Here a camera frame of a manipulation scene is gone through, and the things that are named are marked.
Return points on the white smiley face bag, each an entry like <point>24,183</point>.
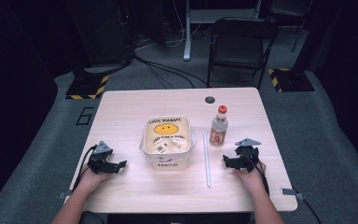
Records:
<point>167,143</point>

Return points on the white straw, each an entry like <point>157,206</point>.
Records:
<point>207,161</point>

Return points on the black folding chair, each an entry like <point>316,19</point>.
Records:
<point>239,46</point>

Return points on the white desk frame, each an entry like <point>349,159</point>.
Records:
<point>187,31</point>

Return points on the black yellow striped stand base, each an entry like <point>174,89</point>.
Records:
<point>85,87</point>
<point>292,81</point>

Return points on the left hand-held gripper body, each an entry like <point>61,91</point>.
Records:
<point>100,149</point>

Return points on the grey table clamp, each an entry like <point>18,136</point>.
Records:
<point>290,192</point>
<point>64,195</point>

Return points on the black stool seat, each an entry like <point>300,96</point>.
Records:
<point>92,217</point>

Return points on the person's right hand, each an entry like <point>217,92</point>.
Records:
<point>251,180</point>

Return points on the person's left hand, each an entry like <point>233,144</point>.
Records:
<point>91,180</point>

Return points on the clear bottle with red cap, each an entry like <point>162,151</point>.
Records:
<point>219,127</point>

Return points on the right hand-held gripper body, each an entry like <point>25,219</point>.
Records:
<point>247,152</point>

